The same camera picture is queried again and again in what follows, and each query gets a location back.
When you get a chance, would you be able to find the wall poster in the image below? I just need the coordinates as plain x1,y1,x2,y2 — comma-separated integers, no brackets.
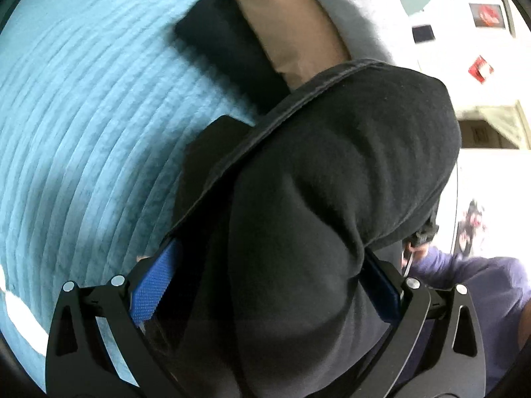
456,199,488,255

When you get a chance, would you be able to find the grey folded garment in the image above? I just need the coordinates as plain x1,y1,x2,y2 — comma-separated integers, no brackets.
296,0,403,65

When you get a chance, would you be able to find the dark wall picture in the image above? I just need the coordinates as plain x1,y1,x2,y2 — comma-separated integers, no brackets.
412,25,435,44

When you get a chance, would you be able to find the tan folded garment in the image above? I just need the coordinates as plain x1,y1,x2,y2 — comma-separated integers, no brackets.
232,0,349,90

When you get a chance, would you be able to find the dark folded garment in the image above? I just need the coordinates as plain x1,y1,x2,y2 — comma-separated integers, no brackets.
174,0,291,114

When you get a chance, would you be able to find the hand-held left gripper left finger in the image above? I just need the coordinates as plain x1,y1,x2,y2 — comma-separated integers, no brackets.
45,238,183,398

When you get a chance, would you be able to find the teal quilted blanket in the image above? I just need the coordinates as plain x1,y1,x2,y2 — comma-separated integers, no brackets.
0,0,266,390

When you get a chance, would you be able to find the red wall picture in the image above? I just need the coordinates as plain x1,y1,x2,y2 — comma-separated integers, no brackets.
470,3,507,29

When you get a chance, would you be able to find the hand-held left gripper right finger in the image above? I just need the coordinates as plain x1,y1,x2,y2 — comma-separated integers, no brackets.
363,251,488,398

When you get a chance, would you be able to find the black hooded sweatshirt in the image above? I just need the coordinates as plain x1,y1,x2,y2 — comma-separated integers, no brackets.
170,59,463,398

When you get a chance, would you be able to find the red wall card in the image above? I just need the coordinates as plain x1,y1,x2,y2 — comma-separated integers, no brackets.
469,55,494,85

